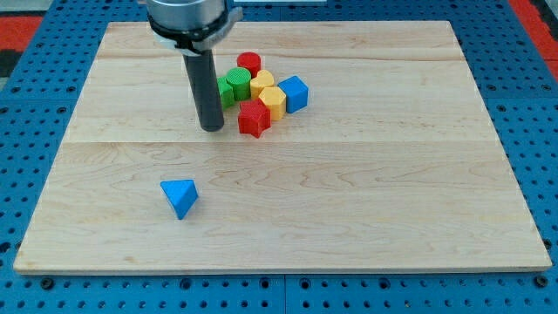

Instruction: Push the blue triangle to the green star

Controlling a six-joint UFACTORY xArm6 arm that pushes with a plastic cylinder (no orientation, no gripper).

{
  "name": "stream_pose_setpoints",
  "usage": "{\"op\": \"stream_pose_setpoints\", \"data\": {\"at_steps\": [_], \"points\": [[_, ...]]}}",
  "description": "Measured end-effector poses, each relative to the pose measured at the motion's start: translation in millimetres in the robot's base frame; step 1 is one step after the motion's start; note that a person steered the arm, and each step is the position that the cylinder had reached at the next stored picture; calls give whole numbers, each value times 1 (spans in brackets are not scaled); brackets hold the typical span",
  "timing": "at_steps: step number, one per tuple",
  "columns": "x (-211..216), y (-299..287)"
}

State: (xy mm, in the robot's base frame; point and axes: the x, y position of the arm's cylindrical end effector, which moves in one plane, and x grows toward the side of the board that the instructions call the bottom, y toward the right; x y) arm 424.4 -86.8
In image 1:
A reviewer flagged yellow heart block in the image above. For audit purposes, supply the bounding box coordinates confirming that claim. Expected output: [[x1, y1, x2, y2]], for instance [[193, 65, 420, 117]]
[[249, 70, 275, 100]]

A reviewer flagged blue triangle block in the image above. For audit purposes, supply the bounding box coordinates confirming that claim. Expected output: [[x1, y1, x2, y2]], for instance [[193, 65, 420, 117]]
[[160, 180, 199, 220]]

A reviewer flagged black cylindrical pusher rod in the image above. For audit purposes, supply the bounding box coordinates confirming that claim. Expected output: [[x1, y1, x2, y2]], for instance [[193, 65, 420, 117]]
[[183, 50, 224, 132]]

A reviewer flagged blue cube block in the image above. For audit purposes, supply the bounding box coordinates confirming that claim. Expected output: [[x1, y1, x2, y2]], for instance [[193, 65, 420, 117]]
[[278, 76, 309, 113]]

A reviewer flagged yellow hexagon block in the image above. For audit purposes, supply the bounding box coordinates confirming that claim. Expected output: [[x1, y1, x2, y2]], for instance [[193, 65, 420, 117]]
[[259, 86, 287, 121]]

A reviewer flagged red star block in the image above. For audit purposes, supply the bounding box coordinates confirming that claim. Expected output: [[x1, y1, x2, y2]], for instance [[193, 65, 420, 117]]
[[237, 99, 271, 138]]

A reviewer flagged green star block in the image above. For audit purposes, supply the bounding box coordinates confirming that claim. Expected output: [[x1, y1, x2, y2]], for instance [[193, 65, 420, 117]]
[[217, 77, 235, 110]]

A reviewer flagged green cylinder block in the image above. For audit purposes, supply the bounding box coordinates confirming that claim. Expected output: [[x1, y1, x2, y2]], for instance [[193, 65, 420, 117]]
[[226, 67, 252, 101]]

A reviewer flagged light wooden board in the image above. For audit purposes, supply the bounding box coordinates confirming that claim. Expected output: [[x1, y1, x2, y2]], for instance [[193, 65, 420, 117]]
[[14, 21, 552, 275]]

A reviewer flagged red cylinder block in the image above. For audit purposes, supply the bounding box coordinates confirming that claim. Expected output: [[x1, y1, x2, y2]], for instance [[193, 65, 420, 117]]
[[236, 51, 262, 79]]

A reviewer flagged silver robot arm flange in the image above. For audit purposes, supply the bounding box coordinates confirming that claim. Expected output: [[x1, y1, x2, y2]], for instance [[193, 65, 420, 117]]
[[146, 0, 243, 57]]

